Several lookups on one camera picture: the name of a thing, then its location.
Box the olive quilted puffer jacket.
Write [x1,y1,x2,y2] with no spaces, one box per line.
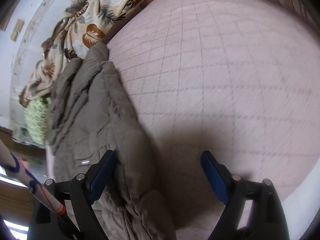
[47,43,176,239]

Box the white marker with red tip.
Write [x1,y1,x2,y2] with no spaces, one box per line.
[1,141,66,216]

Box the green patterned pillow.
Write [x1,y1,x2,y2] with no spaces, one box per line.
[24,96,52,145]

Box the pink quilted mattress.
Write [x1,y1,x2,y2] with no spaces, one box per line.
[106,0,319,239]

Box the leaf-print beige blanket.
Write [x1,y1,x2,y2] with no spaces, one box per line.
[19,0,144,107]

